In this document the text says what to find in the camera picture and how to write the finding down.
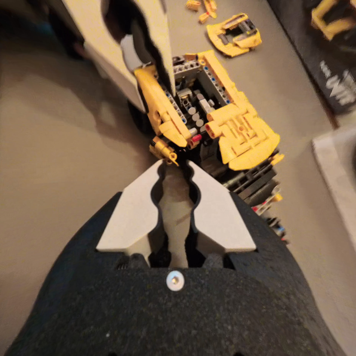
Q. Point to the small curved yellow brick piece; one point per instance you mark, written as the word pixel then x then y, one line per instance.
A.
pixel 161 148

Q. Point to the yellow toy brick car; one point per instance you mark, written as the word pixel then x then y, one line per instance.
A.
pixel 244 130

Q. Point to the yellow brick car hood assembly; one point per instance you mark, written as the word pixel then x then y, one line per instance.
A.
pixel 239 39

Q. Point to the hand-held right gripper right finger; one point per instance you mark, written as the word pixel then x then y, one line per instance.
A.
pixel 222 222

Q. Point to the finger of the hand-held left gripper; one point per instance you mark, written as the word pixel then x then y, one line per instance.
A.
pixel 161 41
pixel 94 33

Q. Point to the grey desk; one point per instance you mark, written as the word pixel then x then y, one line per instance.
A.
pixel 278 97

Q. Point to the long yellow grey brick assembly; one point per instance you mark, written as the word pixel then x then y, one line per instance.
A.
pixel 210 8

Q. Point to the dark toy car set box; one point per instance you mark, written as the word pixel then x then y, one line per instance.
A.
pixel 319 41

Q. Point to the short yellow beam red pins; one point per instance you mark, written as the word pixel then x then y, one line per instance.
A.
pixel 193 5
pixel 204 17

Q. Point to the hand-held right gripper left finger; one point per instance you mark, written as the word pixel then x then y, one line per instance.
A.
pixel 130 222

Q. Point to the white instruction booklet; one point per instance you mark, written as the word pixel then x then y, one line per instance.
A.
pixel 331 172

